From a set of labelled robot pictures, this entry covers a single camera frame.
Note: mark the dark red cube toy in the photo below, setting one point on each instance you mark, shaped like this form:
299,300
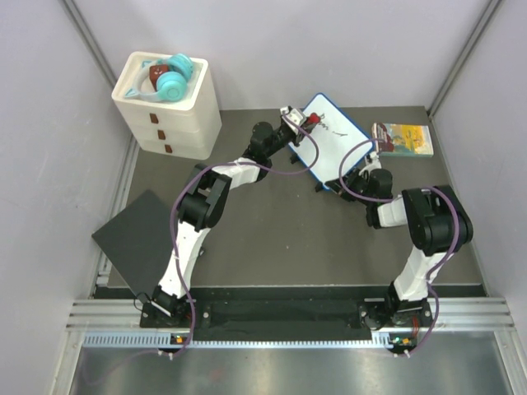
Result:
155,72

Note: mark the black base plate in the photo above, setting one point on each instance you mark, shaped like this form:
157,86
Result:
217,306

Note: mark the grey slotted cable duct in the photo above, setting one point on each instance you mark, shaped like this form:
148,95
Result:
169,341

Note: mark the aluminium frame rail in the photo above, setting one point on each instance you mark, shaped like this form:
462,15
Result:
104,315

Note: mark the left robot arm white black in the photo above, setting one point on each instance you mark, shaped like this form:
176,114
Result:
201,204

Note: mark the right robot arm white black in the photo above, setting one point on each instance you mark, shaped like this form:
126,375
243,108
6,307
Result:
438,226

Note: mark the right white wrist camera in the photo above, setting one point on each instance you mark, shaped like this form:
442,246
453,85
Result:
372,162

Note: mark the red whiteboard eraser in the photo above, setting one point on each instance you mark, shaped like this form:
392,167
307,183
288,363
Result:
314,118

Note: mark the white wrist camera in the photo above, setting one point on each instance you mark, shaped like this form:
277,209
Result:
293,117
372,162

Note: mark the white stacked drawer unit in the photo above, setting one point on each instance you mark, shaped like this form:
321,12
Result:
187,128

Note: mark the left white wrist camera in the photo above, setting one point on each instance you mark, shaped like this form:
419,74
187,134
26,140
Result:
293,117

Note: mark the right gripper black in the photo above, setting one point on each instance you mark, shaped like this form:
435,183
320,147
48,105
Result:
353,177

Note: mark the teal cat ear headphones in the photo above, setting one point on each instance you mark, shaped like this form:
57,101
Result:
171,86

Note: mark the yellow blue book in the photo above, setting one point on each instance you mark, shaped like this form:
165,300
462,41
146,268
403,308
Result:
394,139

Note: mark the blue framed whiteboard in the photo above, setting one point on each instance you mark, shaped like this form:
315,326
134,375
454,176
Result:
334,145

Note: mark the black flat board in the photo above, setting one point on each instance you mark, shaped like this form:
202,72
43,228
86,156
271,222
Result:
138,244

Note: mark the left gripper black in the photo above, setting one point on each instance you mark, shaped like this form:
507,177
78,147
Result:
298,137

